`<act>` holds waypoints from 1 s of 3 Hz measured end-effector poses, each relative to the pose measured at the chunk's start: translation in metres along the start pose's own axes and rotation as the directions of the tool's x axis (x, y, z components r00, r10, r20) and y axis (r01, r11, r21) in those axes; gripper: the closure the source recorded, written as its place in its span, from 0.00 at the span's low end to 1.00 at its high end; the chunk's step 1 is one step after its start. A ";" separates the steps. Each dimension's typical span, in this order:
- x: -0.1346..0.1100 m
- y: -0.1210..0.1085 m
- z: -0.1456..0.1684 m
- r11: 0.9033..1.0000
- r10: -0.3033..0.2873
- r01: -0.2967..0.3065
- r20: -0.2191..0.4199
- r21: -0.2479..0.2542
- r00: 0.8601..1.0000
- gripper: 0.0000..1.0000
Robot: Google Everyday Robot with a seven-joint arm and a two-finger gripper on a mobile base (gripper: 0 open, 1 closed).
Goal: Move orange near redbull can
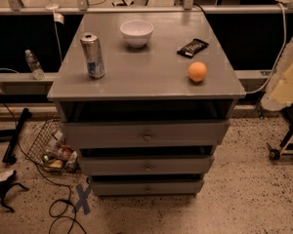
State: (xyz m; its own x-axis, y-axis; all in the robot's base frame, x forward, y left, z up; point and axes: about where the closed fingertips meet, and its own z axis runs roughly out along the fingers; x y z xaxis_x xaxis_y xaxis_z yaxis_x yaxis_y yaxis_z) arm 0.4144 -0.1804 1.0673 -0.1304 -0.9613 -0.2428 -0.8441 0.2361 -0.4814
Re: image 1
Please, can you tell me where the grey drawer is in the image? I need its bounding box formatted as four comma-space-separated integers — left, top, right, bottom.
62, 120, 230, 149
92, 179, 204, 196
79, 156, 214, 176

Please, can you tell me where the wheeled cart frame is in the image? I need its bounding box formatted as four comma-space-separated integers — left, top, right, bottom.
267, 124, 293, 161

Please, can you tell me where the black floor cable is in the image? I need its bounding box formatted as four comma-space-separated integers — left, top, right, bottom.
0, 67, 88, 234

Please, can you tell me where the orange fruit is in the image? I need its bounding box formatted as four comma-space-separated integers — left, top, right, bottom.
188, 61, 207, 82

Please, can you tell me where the white hanging cable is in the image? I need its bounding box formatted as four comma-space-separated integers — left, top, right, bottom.
244, 2, 288, 96

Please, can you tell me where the grey drawer cabinet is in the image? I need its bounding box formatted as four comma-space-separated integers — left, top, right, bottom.
48, 11, 245, 186

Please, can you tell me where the grey top drawer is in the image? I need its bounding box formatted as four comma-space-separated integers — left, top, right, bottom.
62, 120, 230, 149

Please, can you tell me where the blue tape cross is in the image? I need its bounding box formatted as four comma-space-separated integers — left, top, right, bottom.
75, 184, 92, 215

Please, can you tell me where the grey bottom drawer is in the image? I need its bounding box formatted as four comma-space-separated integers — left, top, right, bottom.
92, 179, 204, 196

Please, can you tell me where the white ceramic bowl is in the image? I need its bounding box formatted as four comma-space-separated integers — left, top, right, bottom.
120, 19, 154, 48

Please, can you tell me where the wire basket with clutter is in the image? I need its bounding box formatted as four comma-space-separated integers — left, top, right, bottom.
27, 119, 79, 173

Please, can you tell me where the silver blue redbull can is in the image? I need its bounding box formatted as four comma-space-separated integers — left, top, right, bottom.
80, 32, 105, 79

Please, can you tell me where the clear plastic water bottle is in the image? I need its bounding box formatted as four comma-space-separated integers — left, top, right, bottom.
25, 50, 45, 80

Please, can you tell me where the black snack bar wrapper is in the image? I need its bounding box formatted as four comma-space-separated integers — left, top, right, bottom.
177, 38, 209, 59

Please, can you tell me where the grey middle drawer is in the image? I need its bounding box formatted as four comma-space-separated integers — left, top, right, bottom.
79, 156, 214, 176

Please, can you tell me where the black white floor rag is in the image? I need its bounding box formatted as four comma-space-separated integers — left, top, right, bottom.
0, 170, 28, 213

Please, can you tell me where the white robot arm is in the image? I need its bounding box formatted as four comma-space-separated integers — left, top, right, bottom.
261, 0, 293, 111

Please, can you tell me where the black stand leg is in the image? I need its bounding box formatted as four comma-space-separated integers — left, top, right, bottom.
2, 108, 31, 165

